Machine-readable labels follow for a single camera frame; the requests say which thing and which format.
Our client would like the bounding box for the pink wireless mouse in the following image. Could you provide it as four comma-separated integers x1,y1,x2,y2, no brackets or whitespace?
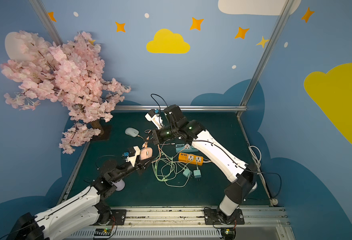
140,148,153,161

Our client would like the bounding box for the pink charging cable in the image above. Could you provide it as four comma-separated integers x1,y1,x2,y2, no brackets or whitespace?
139,128,177,160

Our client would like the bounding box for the green charging cable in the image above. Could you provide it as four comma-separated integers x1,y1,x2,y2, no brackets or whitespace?
151,155,195,188

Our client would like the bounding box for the lilac wireless mouse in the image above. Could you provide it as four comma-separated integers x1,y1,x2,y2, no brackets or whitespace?
114,180,126,192

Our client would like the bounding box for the teal charger with green cable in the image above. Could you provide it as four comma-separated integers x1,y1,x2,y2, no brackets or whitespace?
183,169,192,179

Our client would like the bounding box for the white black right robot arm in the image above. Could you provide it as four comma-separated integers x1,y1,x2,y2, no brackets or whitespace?
145,105,257,221

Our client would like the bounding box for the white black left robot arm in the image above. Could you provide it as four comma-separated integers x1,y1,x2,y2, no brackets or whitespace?
5,158,153,240

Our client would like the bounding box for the teal power strip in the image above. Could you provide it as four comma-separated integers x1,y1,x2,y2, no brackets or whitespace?
175,144,199,153

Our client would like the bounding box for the orange power strip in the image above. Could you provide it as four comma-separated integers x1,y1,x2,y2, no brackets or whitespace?
178,153,204,166

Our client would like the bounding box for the pink cherry blossom tree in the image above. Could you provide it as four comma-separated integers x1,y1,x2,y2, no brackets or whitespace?
1,31,131,154

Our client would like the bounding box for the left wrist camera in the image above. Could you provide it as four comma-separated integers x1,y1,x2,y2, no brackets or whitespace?
122,146,141,167

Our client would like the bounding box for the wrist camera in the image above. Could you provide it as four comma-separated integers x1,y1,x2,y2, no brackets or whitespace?
145,109,164,130
122,146,141,167

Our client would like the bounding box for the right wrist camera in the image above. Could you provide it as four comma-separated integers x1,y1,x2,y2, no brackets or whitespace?
145,109,164,130

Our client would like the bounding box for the pale green wireless mouse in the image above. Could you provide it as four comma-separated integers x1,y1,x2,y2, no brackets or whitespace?
125,127,139,138

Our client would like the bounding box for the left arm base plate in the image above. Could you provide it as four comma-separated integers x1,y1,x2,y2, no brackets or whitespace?
94,209,127,226

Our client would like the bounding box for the aluminium frame rail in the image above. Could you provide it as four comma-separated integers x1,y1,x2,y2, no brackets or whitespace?
115,105,247,112

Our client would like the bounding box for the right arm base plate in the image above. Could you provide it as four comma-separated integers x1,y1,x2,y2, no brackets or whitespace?
203,208,245,226

